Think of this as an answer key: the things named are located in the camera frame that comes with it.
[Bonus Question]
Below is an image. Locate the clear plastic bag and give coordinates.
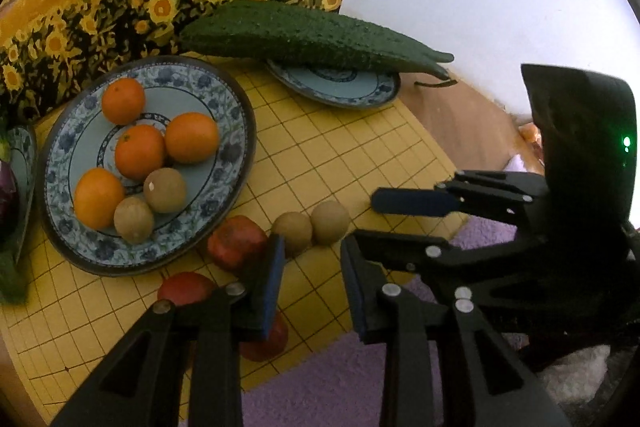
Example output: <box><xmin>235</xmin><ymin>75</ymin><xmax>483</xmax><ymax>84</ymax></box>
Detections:
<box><xmin>517</xmin><ymin>122</ymin><xmax>546</xmax><ymax>168</ymax></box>

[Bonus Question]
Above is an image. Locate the small blue patterned plate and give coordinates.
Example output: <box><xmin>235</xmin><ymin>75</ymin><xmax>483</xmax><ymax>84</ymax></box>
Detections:
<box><xmin>265</xmin><ymin>58</ymin><xmax>402</xmax><ymax>109</ymax></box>

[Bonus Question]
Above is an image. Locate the large blue patterned plate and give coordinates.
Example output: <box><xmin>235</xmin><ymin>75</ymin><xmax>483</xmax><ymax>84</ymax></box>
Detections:
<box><xmin>36</xmin><ymin>55</ymin><xmax>258</xmax><ymax>277</ymax></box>

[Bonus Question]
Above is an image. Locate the green bok choy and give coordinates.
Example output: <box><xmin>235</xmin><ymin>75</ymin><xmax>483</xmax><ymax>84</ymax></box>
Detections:
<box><xmin>0</xmin><ymin>252</ymin><xmax>28</xmax><ymax>305</ymax></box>

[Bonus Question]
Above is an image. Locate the brown kiwi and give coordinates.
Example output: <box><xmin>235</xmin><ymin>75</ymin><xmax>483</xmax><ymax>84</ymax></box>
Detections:
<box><xmin>310</xmin><ymin>200</ymin><xmax>351</xmax><ymax>245</ymax></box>
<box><xmin>271</xmin><ymin>212</ymin><xmax>313</xmax><ymax>257</ymax></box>
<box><xmin>143</xmin><ymin>167</ymin><xmax>188</xmax><ymax>214</ymax></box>
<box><xmin>113</xmin><ymin>197</ymin><xmax>155</xmax><ymax>244</ymax></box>

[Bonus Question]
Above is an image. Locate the green bumpy cucumber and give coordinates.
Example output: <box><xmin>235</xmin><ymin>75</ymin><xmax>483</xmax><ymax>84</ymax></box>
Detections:
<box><xmin>179</xmin><ymin>1</ymin><xmax>458</xmax><ymax>88</ymax></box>

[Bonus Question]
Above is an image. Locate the yellow grid game board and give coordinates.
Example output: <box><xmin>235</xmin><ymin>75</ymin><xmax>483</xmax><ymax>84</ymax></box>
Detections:
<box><xmin>0</xmin><ymin>57</ymin><xmax>471</xmax><ymax>423</ymax></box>

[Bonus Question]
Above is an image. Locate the orange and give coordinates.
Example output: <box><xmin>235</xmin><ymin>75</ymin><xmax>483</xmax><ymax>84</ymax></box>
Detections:
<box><xmin>165</xmin><ymin>112</ymin><xmax>221</xmax><ymax>164</ymax></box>
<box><xmin>114</xmin><ymin>124</ymin><xmax>167</xmax><ymax>180</ymax></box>
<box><xmin>101</xmin><ymin>78</ymin><xmax>147</xmax><ymax>126</ymax></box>
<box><xmin>73</xmin><ymin>167</ymin><xmax>126</xmax><ymax>231</ymax></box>

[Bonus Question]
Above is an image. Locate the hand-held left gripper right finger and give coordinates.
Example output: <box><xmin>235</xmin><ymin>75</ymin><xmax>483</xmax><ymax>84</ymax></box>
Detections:
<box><xmin>340</xmin><ymin>237</ymin><xmax>571</xmax><ymax>427</ymax></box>

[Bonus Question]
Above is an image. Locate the red apple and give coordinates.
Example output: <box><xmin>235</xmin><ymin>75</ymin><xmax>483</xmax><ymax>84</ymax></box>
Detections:
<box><xmin>157</xmin><ymin>272</ymin><xmax>218</xmax><ymax>308</ymax></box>
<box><xmin>239</xmin><ymin>312</ymin><xmax>289</xmax><ymax>363</ymax></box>
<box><xmin>207</xmin><ymin>215</ymin><xmax>271</xmax><ymax>272</ymax></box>

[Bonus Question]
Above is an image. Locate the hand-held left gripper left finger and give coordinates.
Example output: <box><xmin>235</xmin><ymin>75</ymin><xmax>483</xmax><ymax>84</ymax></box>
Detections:
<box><xmin>50</xmin><ymin>234</ymin><xmax>286</xmax><ymax>427</ymax></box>

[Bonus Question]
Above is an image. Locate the halved red onion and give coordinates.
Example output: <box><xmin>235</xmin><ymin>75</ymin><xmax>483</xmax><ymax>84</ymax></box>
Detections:
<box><xmin>0</xmin><ymin>159</ymin><xmax>21</xmax><ymax>248</ymax></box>

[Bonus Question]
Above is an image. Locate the white fluffy cloth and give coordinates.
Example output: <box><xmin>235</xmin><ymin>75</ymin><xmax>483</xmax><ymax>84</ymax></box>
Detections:
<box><xmin>540</xmin><ymin>346</ymin><xmax>612</xmax><ymax>404</ymax></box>

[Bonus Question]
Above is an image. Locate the purple fluffy towel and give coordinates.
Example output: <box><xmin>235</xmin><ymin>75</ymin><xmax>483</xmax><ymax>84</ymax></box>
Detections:
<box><xmin>240</xmin><ymin>217</ymin><xmax>551</xmax><ymax>427</ymax></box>

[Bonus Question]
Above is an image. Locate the oval blue patterned plate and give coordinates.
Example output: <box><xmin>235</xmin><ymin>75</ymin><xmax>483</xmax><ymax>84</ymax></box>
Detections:
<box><xmin>0</xmin><ymin>124</ymin><xmax>38</xmax><ymax>265</ymax></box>

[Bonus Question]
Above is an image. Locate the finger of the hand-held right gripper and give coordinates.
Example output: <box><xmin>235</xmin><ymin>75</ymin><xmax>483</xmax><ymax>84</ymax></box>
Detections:
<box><xmin>371</xmin><ymin>169</ymin><xmax>551</xmax><ymax>228</ymax></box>
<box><xmin>352</xmin><ymin>229</ymin><xmax>551</xmax><ymax>308</ymax></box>

